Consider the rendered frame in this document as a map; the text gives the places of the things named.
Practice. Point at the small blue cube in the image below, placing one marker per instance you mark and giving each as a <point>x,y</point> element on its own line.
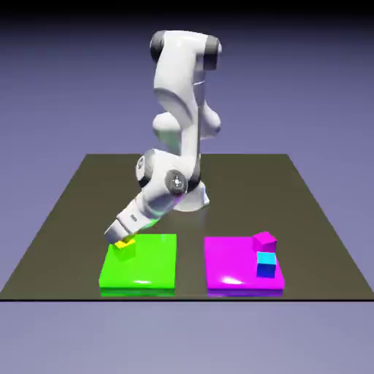
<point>266,264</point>

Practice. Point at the large green box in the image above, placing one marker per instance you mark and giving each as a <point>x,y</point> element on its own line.
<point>143,263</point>

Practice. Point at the small magenta cube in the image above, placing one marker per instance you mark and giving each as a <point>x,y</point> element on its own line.
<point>264,242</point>

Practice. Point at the large magenta box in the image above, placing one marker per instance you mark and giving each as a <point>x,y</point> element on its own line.
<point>230,263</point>

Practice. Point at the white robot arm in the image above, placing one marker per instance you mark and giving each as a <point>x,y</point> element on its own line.
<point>175,96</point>

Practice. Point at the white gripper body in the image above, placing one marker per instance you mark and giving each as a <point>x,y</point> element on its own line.
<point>122,224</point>

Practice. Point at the small yellow cube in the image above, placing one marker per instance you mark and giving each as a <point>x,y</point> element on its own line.
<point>125,248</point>

